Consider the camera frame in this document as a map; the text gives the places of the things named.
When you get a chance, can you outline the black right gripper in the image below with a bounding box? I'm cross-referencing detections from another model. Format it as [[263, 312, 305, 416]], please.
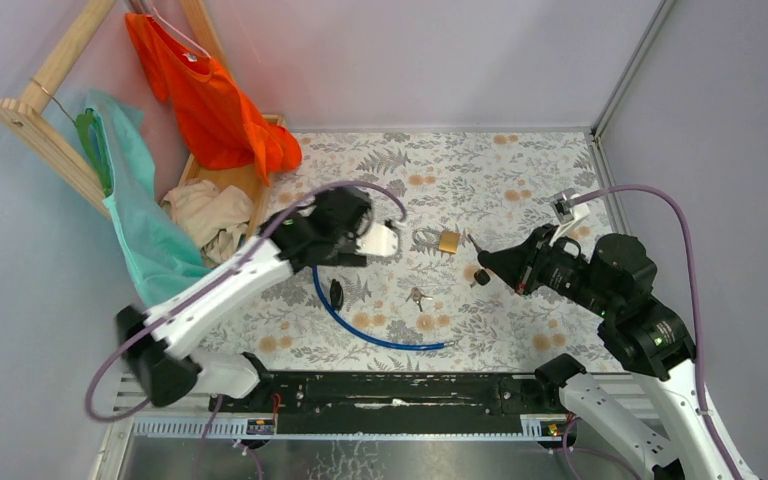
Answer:
[[479, 220, 615, 314]]

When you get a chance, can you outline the black headed key pair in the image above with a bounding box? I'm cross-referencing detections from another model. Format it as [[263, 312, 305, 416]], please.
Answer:
[[467, 233, 491, 288]]

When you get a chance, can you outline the black padlock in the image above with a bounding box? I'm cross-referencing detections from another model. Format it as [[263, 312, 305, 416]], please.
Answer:
[[329, 279, 345, 312]]

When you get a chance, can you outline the brass padlock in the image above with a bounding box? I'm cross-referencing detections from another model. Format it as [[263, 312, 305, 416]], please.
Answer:
[[411, 227, 461, 254]]

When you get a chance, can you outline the blue cable lock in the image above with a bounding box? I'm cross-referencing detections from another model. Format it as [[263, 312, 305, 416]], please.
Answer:
[[311, 267, 457, 352]]

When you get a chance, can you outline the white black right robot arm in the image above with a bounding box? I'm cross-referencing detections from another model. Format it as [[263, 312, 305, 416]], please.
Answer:
[[477, 224, 756, 479]]

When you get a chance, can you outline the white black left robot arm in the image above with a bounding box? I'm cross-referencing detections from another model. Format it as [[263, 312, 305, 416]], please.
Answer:
[[115, 185, 372, 411]]

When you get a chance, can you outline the silver key bunch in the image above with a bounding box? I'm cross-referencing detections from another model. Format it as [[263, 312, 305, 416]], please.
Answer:
[[406, 287, 430, 312]]

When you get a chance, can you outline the beige crumpled cloth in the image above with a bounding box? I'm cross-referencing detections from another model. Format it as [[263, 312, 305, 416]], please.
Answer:
[[161, 180, 253, 267]]

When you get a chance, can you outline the orange t-shirt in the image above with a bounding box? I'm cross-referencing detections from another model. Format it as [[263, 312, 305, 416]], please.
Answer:
[[124, 13, 303, 185]]

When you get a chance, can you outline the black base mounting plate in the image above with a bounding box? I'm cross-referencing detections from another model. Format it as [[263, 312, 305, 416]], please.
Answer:
[[209, 371, 573, 437]]

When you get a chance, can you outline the teal cloth garment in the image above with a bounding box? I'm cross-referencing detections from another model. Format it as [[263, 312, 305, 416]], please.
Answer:
[[85, 90, 209, 307]]

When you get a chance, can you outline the green clothes hanger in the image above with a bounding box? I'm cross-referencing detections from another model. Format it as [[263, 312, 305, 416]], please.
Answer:
[[74, 108, 113, 198]]

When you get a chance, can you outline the pink clothes hanger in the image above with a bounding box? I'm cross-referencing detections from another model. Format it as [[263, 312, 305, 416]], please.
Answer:
[[145, 0, 211, 58]]

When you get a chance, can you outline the wooden clothes rack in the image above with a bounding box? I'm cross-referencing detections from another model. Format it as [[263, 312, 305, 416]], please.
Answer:
[[0, 0, 289, 266]]

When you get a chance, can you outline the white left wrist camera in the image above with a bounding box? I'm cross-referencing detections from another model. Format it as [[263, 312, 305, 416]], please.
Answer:
[[355, 222, 400, 257]]

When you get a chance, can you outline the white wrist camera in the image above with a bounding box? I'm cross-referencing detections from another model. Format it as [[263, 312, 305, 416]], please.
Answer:
[[549, 188, 591, 246], [355, 222, 400, 257]]

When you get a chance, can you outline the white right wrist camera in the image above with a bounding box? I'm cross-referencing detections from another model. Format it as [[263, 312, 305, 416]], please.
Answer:
[[549, 188, 591, 246]]

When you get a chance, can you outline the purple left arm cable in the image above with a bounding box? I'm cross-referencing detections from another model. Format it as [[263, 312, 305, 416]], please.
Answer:
[[84, 180, 408, 480]]

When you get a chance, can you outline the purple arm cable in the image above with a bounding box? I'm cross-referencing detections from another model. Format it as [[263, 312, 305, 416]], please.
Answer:
[[559, 185, 750, 480], [84, 180, 408, 480]]

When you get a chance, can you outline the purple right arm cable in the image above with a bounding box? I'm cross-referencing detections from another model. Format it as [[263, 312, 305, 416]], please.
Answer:
[[559, 185, 750, 480]]

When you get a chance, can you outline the grey aluminium frame rail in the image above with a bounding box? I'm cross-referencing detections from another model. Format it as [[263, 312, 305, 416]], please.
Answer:
[[589, 0, 730, 480]]

